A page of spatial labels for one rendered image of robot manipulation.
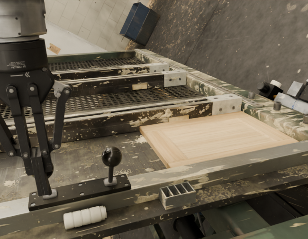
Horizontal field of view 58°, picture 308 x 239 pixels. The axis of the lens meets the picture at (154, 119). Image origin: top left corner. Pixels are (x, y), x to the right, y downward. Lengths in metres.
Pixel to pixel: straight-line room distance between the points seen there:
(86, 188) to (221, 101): 0.62
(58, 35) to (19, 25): 4.15
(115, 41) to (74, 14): 0.94
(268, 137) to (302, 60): 1.45
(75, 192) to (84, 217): 0.06
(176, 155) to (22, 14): 0.53
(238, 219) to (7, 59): 0.53
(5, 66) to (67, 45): 4.16
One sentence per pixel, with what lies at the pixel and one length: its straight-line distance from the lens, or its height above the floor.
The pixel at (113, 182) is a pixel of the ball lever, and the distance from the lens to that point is 0.60.
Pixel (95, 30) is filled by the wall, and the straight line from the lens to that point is 5.97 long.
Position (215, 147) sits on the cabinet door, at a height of 1.10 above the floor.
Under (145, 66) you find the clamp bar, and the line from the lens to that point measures 1.67.
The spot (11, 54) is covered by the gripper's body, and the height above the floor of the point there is 1.65.
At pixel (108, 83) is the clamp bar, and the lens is 1.39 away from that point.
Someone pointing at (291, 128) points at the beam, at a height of 0.90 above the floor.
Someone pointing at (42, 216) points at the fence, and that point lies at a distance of 0.61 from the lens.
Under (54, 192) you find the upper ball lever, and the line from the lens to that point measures 0.60.
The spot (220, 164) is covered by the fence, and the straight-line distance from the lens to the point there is 0.69.
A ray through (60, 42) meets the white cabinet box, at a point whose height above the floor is 1.32.
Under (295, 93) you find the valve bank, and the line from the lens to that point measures 1.17.
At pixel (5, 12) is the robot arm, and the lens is 0.37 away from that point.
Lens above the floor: 1.63
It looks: 27 degrees down
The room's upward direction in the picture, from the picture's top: 67 degrees counter-clockwise
